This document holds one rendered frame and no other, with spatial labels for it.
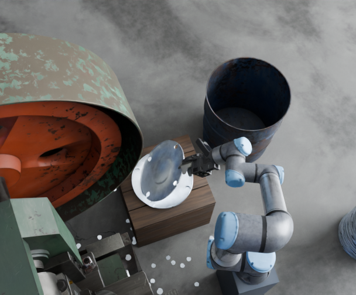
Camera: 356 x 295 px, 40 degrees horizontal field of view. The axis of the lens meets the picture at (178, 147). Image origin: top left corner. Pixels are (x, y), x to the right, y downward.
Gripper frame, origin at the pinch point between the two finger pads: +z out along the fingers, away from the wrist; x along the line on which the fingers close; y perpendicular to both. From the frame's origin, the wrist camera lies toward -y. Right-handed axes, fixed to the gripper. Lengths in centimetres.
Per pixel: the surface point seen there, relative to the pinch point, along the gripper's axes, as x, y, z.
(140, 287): -27, 54, -3
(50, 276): -83, 61, -34
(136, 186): 0.2, 1.3, 28.9
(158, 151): 1.6, -12.4, 15.4
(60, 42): -97, 13, -53
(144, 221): 3.6, 18.1, 27.1
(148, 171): 1.3, -4.6, 21.9
